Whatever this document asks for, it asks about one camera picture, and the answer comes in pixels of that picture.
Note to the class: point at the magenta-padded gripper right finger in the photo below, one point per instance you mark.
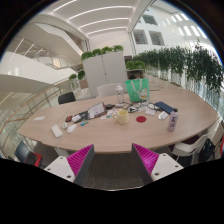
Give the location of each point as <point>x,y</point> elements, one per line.
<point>146,158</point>

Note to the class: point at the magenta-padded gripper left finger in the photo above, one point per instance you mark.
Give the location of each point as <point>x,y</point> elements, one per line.
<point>78,160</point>

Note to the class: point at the lilac drink bottle black cap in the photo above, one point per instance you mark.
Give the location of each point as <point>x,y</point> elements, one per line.
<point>173,121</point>

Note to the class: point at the white computer mouse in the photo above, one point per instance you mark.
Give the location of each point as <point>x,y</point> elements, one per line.
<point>71,128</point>

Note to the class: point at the white charger block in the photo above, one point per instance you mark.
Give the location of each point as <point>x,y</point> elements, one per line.
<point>57,131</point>

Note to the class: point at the small teal box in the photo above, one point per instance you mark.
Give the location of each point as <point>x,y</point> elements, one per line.
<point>84,123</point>

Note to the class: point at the flat round red coaster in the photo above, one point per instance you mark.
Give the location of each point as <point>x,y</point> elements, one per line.
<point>141,119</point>

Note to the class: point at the white printed packet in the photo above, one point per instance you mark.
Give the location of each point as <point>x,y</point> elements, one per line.
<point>150,112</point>

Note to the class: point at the pale yellow mug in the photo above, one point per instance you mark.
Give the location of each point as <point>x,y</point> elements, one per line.
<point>122,117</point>

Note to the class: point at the white chair dark seat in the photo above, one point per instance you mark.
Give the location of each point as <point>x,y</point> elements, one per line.
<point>195,143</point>

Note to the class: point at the dark chair red part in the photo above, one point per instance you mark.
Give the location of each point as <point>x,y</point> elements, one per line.
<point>26,154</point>

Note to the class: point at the open booklet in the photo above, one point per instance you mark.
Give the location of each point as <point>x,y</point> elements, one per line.
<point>96,110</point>

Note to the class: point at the dark blue keyboard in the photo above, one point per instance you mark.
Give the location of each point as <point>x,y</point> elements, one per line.
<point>164,107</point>

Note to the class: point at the colourful sticker sheet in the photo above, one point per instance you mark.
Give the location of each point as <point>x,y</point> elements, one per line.
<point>108,115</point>

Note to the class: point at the small black case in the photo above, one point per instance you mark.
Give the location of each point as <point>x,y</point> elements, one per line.
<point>110,106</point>

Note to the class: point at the black chair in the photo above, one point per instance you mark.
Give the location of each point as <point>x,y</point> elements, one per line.
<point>66,98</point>

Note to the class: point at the green tote bag cat print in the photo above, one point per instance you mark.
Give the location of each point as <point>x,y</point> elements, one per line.
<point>136,90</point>

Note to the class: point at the clear shaker bottle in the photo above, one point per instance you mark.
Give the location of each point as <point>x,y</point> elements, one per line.
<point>120,95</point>

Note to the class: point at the small potted plant stand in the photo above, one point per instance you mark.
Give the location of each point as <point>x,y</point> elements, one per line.
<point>80,78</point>

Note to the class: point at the white cabinet with plants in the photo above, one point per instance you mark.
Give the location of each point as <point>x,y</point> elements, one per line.
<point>105,71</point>

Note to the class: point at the row of green plants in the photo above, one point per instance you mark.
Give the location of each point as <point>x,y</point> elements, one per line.
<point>186,63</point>

